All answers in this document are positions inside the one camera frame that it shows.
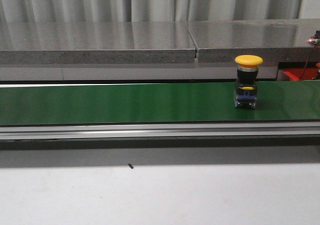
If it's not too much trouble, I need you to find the green conveyor belt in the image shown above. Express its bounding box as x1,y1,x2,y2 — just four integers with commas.
0,81,320,126

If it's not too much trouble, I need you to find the grey stone counter slab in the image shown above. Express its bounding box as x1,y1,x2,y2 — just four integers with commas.
0,19,320,65

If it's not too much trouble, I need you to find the red plate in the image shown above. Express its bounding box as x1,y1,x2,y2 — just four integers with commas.
283,67,318,81

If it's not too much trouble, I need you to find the small green circuit board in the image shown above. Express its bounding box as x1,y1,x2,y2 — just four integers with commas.
307,36,320,45

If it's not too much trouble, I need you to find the grey pleated curtain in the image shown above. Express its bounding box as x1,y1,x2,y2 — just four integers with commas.
0,0,320,22

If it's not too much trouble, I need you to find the aluminium conveyor frame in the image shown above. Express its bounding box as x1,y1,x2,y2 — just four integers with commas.
0,84,320,141

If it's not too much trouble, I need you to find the red black wire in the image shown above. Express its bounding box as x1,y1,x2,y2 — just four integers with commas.
299,43,320,82

